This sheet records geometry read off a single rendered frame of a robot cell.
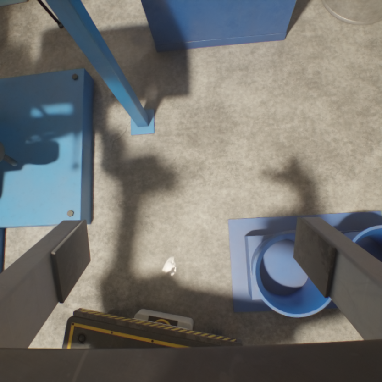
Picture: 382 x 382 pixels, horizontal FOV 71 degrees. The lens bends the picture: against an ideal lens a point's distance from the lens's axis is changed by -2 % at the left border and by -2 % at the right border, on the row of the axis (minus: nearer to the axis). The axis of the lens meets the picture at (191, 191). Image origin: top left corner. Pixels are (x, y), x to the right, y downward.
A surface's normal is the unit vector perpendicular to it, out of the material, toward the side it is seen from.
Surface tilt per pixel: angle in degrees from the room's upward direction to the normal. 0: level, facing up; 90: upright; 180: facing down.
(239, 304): 0
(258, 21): 90
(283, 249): 0
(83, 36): 90
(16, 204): 0
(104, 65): 90
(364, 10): 93
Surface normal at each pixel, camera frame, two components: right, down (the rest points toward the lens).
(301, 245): -1.00, 0.01
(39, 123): -0.09, -0.16
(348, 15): -0.47, 0.88
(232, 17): 0.04, 0.99
